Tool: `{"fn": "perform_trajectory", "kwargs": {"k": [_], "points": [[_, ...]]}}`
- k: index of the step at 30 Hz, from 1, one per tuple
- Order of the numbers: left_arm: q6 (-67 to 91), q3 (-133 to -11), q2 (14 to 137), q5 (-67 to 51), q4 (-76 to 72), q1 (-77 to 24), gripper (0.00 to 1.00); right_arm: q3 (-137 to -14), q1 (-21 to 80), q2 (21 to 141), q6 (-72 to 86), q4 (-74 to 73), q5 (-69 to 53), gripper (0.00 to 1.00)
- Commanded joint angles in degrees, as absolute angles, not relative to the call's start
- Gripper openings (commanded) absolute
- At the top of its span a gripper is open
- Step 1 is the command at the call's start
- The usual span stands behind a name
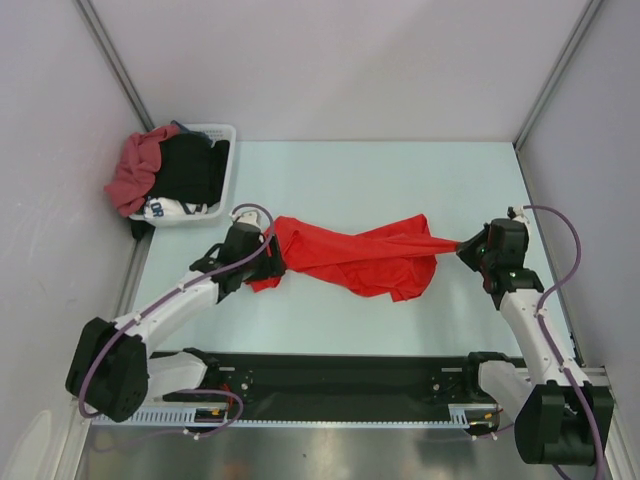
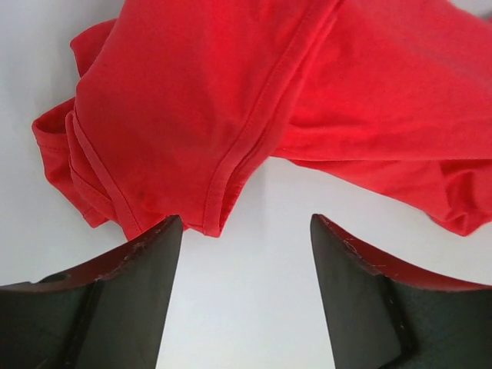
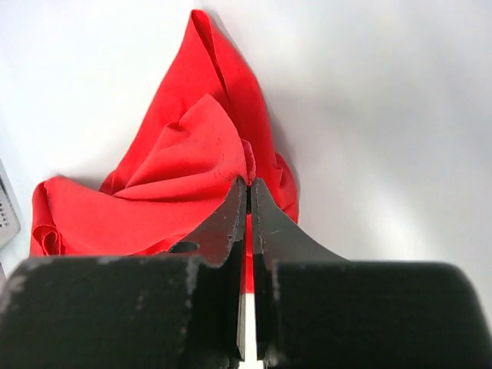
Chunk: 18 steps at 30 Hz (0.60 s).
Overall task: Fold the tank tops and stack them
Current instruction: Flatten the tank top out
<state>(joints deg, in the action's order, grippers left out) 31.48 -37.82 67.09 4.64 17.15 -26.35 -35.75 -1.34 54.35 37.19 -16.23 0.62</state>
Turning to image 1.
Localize aluminium corner post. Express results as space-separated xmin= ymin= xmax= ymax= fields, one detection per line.
xmin=72 ymin=0 xmax=155 ymax=132
xmin=512 ymin=0 xmax=607 ymax=153

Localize white slotted cable duct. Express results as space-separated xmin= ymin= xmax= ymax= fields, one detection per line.
xmin=92 ymin=404 xmax=500 ymax=429

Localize black garment in basket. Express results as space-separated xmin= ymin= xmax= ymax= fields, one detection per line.
xmin=130 ymin=134 xmax=231 ymax=239

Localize pink crumpled garment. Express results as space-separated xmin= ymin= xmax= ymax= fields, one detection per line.
xmin=104 ymin=125 xmax=180 ymax=217

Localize white garment blue letters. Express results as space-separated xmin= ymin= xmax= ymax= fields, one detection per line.
xmin=142 ymin=197 xmax=208 ymax=220

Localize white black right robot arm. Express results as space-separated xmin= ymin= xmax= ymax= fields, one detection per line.
xmin=456 ymin=213 xmax=614 ymax=474

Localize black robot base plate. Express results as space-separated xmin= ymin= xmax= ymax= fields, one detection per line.
xmin=162 ymin=353 xmax=494 ymax=424

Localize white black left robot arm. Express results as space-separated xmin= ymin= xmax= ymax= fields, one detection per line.
xmin=65 ymin=203 xmax=285 ymax=422

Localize left aluminium corner post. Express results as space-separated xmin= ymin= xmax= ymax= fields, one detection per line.
xmin=72 ymin=0 xmax=155 ymax=132

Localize right aluminium corner post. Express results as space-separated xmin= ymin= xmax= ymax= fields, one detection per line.
xmin=512 ymin=0 xmax=607 ymax=153

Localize red tank top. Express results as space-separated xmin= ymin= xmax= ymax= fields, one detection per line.
xmin=274 ymin=214 xmax=458 ymax=302

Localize white plastic laundry basket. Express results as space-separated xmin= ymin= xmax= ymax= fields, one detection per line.
xmin=127 ymin=122 xmax=237 ymax=229

